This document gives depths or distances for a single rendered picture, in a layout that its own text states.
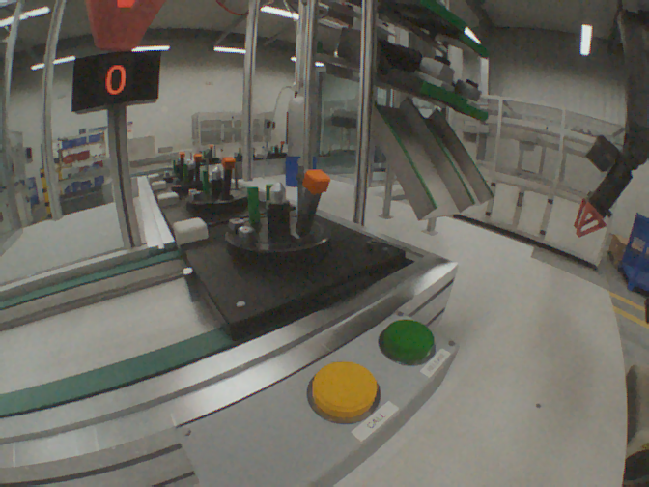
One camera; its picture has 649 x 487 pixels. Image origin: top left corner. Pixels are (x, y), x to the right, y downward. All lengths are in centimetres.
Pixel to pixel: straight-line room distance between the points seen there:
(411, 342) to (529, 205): 410
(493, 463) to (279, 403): 22
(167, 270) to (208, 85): 1111
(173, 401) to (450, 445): 25
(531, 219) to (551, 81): 571
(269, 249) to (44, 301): 35
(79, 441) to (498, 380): 41
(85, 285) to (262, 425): 32
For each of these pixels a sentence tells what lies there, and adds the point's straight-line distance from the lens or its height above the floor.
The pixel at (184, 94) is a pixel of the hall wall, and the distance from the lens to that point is 1115.
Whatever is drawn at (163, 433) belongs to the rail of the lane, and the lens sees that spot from 18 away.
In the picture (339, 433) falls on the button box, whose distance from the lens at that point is 16.
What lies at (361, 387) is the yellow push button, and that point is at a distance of 17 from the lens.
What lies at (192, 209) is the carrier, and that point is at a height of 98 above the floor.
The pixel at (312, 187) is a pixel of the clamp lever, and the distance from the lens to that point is 26.
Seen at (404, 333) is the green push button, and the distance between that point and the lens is 21.
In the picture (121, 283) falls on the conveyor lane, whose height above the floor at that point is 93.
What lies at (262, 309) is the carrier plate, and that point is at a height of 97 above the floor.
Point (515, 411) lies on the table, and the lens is 36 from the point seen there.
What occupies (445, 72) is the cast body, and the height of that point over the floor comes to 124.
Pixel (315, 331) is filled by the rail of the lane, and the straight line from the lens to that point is 22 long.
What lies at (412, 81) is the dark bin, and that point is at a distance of 44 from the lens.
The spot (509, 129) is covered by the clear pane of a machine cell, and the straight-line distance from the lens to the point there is 432.
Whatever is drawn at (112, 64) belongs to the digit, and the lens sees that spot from 39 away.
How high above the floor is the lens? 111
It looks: 23 degrees down
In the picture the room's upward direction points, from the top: 2 degrees clockwise
